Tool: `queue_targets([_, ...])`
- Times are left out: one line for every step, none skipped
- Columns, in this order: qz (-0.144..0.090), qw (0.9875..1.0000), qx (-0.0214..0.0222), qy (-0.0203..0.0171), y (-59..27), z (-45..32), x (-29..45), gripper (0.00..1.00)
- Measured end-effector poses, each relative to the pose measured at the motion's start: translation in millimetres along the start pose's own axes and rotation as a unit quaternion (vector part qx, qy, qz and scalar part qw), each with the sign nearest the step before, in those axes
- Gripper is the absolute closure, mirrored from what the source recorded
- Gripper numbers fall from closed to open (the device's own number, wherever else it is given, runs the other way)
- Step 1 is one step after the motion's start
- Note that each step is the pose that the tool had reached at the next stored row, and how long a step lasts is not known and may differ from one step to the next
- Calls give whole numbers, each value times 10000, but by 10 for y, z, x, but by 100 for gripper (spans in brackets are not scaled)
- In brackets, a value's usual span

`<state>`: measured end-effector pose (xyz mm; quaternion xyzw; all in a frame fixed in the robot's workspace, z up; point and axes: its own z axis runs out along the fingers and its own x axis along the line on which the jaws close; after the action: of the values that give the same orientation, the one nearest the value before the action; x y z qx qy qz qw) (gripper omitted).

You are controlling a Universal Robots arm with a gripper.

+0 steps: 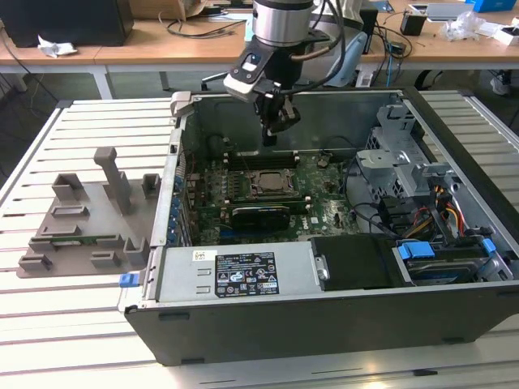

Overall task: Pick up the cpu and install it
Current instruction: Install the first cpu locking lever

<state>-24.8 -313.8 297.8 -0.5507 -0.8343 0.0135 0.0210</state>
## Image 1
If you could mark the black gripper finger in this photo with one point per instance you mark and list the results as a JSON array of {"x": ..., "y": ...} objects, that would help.
[
  {"x": 290, "y": 118},
  {"x": 269, "y": 121}
]

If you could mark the thin metal locking lever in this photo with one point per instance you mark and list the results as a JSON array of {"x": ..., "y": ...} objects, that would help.
[{"x": 245, "y": 164}]

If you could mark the silver CPU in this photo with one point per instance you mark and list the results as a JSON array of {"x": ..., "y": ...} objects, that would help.
[{"x": 272, "y": 181}]

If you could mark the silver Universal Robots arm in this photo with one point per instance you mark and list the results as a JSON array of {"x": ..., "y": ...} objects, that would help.
[{"x": 281, "y": 20}]

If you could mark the CPU socket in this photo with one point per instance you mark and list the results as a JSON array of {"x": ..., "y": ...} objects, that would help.
[{"x": 269, "y": 194}]

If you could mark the round coin battery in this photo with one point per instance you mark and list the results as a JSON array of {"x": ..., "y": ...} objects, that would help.
[{"x": 323, "y": 163}]

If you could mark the small white box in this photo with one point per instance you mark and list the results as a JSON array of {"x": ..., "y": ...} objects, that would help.
[{"x": 365, "y": 79}]

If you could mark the black graphics card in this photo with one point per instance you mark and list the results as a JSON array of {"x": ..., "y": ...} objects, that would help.
[{"x": 261, "y": 219}]

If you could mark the grey metal drive cage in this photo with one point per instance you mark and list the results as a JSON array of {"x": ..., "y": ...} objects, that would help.
[{"x": 381, "y": 170}]

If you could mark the green motherboard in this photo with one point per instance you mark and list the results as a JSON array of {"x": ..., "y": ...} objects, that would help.
[{"x": 324, "y": 219}]

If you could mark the blue booklet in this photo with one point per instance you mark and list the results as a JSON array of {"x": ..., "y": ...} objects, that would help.
[{"x": 383, "y": 5}]

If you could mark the small black open box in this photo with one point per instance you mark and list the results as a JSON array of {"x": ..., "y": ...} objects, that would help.
[{"x": 413, "y": 25}]

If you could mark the brown cardboard box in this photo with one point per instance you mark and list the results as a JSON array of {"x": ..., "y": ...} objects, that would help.
[{"x": 162, "y": 9}]

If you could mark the black chair base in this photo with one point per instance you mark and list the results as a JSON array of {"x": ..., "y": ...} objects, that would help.
[{"x": 425, "y": 79}]

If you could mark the long wooden desk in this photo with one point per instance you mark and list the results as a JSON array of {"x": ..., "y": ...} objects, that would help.
[{"x": 121, "y": 50}]

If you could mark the grey flat tablet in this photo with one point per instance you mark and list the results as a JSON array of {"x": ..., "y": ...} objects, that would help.
[{"x": 446, "y": 11}]

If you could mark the grey power supply with label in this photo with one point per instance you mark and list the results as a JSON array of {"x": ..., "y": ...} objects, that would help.
[{"x": 182, "y": 275}]

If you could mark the hard disk in blue carrier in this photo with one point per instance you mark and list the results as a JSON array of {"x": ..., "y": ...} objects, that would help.
[{"x": 415, "y": 251}]

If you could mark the crumpled clear plastic bag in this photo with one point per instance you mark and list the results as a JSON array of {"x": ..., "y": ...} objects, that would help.
[{"x": 466, "y": 24}]

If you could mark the grey parts rack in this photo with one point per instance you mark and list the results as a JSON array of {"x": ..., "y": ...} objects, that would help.
[{"x": 101, "y": 227}]

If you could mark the bright blue box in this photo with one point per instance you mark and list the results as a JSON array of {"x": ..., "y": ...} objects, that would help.
[{"x": 484, "y": 4}]

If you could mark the open black PC case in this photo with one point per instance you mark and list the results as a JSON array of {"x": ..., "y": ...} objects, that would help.
[{"x": 284, "y": 332}]

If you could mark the white sports shoe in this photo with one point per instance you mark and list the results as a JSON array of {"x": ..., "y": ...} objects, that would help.
[{"x": 499, "y": 85}]

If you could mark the blue case latch tab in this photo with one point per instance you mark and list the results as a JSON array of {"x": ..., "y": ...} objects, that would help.
[{"x": 127, "y": 280}]

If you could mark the crumpled white paper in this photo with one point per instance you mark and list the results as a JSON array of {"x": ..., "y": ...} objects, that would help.
[{"x": 57, "y": 48}]

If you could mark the white cardboard box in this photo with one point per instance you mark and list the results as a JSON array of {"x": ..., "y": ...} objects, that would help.
[{"x": 509, "y": 37}]

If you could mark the large black computer tower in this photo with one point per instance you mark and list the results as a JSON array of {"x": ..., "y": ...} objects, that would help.
[{"x": 65, "y": 20}]

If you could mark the small blue plastic clip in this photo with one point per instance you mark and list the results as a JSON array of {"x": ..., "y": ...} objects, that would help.
[{"x": 488, "y": 245}]

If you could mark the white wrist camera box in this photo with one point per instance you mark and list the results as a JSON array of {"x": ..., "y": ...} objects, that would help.
[{"x": 239, "y": 87}]

